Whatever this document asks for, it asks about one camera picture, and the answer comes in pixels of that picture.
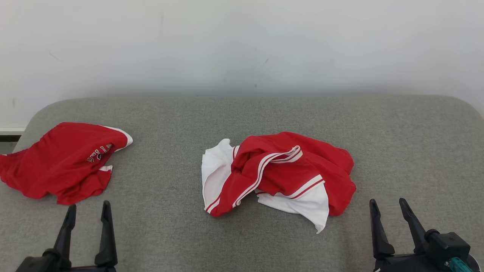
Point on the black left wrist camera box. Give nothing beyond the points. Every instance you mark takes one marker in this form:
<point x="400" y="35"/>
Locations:
<point x="34" y="264"/>

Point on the red and white striped jersey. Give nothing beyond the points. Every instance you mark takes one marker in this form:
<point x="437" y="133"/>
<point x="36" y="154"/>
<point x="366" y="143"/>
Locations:
<point x="295" y="166"/>

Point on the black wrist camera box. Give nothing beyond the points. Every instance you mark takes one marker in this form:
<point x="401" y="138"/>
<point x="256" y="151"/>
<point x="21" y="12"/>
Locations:
<point x="34" y="264"/>
<point x="450" y="243"/>

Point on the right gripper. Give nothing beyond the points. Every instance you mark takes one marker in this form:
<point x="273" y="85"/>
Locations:
<point x="408" y="264"/>

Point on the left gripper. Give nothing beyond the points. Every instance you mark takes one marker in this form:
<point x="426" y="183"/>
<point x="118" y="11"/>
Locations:
<point x="87" y="269"/>

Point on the red garment with lettering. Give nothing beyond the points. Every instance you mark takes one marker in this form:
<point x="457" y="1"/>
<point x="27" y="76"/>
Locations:
<point x="56" y="162"/>

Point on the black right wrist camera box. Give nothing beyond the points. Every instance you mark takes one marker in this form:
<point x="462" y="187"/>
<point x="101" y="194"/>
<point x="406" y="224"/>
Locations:
<point x="450" y="243"/>

